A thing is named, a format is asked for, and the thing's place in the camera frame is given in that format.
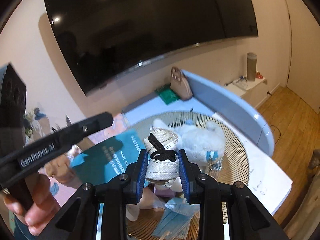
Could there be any white lace hat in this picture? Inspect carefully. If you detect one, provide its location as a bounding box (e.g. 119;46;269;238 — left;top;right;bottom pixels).
144;127;179;185

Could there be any brown handbag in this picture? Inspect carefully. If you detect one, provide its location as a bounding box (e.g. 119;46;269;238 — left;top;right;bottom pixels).
170;67;193;101

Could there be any gold wire basket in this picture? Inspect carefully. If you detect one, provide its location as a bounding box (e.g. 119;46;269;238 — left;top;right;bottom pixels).
125;110;251;240

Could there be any green book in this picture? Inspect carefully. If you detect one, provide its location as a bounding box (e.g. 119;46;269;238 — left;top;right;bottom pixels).
155;84;180;105

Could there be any teal mask package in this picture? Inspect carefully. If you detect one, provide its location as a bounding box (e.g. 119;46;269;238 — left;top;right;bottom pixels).
71;129;145;186

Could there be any grey plush elephant toy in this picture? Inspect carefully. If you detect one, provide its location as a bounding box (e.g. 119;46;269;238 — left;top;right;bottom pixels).
153;119;226;172

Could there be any person left hand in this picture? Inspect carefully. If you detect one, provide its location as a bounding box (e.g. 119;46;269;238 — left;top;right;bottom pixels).
4;174;60;236

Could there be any grey cylinder speaker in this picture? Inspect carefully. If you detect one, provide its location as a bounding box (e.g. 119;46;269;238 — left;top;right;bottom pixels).
246;53;257;81

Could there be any wall mounted television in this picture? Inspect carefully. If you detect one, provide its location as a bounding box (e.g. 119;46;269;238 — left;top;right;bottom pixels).
44;0;258;94

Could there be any light blue face mask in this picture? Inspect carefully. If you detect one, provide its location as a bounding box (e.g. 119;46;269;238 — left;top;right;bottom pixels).
152;198;200;239

